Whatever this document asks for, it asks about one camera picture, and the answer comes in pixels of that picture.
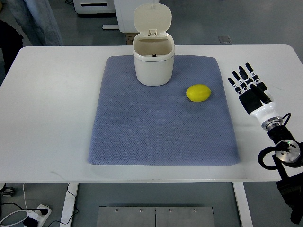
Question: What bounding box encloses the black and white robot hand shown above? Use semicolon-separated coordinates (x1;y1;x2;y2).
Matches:
228;62;283;131

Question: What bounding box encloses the yellow lemon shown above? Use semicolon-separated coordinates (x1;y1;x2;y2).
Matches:
186;84;211;102

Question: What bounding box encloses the cream trash bin with lid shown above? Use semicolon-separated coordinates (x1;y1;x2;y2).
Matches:
133;3;175;86

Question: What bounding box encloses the grey floor socket plate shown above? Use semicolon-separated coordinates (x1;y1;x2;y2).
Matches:
218;35;231;44

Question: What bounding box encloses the white table leg right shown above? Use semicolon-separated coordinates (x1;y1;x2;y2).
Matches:
232;182;253;227

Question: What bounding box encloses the white table leg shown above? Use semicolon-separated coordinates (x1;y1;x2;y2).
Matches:
59;183;79;227
232;182;253;227

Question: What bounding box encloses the blue quilted mat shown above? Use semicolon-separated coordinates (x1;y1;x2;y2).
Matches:
88;55;240;166

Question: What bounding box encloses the cardboard box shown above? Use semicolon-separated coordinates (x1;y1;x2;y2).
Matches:
125;33;137;45

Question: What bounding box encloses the metal floor plate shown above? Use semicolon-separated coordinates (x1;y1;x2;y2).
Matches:
97;206;215;227

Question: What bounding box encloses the white appliance with slot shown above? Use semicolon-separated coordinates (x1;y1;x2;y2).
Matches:
73;0;116;17

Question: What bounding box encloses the white table leg left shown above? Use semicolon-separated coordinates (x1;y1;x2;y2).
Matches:
59;183;79;227

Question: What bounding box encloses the person in jeans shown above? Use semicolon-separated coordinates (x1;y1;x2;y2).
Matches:
0;0;63;74

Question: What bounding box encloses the white power strip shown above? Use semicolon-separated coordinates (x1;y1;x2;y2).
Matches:
23;204;52;227

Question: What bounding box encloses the black power cable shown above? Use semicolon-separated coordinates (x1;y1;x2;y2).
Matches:
0;183;79;227

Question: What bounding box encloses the white power cable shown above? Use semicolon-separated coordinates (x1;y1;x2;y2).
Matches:
0;183;34;225

